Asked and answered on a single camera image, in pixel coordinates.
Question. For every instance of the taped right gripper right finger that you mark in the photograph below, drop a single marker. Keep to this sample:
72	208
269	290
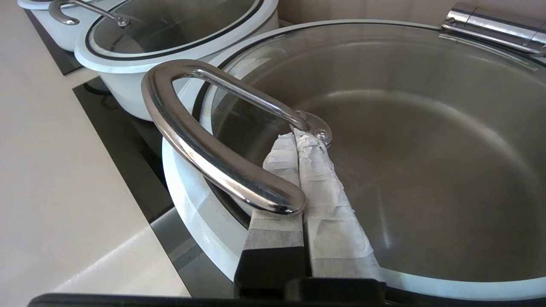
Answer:
332	221

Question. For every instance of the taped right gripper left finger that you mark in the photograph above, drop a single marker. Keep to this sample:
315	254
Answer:
281	157

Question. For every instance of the white round pot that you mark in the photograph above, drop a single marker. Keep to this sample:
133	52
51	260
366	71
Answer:
64	37
140	94

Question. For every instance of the black glass induction cooktop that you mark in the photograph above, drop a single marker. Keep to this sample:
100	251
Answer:
59	59
128	149

